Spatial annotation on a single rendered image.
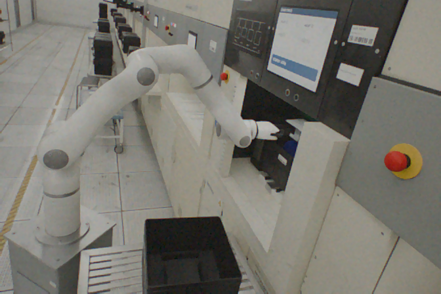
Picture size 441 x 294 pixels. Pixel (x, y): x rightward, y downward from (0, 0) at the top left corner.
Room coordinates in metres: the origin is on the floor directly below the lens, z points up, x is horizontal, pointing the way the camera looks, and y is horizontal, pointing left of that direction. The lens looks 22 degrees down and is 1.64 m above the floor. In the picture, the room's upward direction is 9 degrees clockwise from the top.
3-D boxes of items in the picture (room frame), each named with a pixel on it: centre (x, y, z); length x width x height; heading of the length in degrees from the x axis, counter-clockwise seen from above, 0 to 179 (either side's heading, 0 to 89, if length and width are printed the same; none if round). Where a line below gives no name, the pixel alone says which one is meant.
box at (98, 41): (4.52, 1.83, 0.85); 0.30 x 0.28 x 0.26; 21
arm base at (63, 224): (0.92, 0.52, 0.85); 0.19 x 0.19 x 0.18
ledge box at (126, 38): (4.77, 1.50, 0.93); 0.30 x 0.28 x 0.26; 25
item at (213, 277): (0.75, 0.01, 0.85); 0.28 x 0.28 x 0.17; 17
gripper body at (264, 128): (1.22, -0.21, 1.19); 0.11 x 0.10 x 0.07; 112
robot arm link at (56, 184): (0.95, 0.53, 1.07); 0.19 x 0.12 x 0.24; 22
